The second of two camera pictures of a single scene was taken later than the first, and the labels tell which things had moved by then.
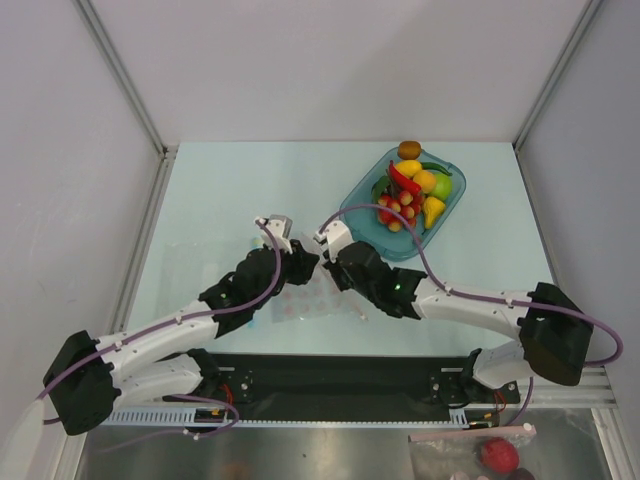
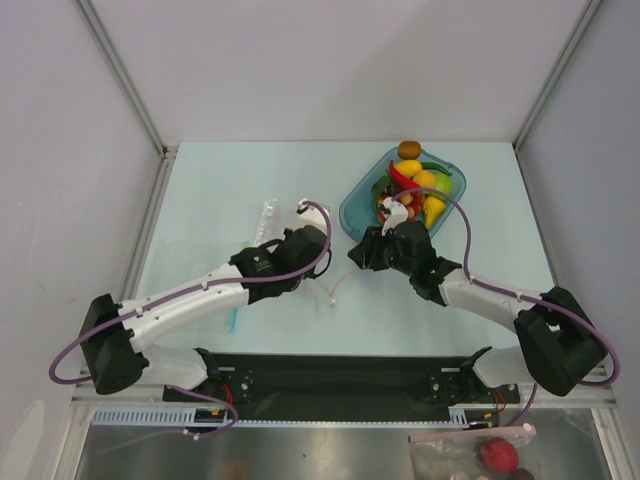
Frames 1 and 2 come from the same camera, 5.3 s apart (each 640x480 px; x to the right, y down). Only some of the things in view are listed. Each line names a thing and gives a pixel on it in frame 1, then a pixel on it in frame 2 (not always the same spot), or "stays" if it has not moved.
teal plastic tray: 364,224 stays
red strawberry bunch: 406,204 stays
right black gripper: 341,266 to 375,248
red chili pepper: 402,182 stays
